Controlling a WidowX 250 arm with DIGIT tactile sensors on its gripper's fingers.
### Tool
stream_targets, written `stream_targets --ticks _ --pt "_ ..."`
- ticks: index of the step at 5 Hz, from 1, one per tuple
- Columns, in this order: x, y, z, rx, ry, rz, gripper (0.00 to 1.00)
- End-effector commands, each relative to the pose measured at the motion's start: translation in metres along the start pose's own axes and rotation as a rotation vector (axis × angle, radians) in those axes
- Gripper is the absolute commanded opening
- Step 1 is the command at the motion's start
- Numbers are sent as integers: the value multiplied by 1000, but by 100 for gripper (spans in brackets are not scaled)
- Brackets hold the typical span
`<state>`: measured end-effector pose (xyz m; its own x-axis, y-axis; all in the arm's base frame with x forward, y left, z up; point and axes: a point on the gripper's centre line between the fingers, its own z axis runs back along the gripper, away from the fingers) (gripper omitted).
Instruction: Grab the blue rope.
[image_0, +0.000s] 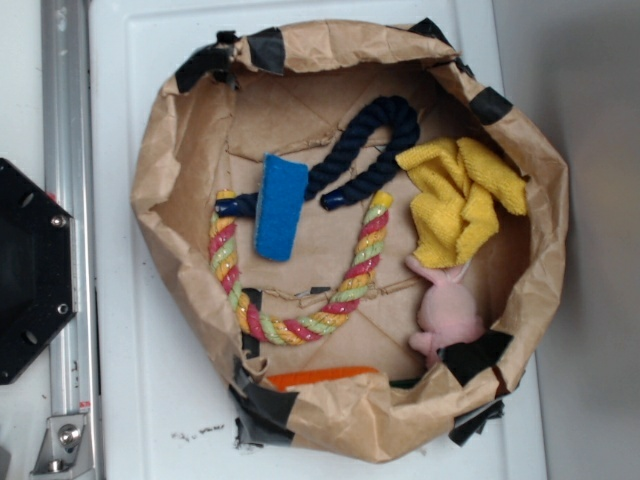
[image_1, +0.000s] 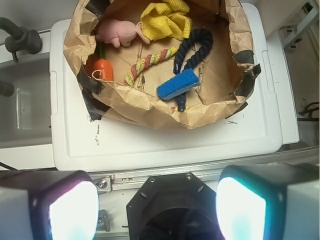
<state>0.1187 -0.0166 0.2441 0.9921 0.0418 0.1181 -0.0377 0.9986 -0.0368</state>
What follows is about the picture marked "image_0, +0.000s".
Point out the blue sponge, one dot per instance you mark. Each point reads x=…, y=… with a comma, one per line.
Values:
x=280, y=201

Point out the aluminium extrusion rail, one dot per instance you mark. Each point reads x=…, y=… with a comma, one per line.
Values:
x=74, y=353

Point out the orange plush carrot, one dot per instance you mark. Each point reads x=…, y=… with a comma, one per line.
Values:
x=286, y=380

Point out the pink plush bunny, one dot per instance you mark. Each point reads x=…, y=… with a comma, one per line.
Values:
x=448, y=311

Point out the brown paper bag bin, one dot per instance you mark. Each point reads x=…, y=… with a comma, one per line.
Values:
x=343, y=98

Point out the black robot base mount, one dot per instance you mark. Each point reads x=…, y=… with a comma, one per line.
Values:
x=37, y=292

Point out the metal corner bracket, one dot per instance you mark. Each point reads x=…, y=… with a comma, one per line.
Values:
x=65, y=452

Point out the yellow microfibre cloth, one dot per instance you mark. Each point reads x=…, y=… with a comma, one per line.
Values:
x=459, y=181

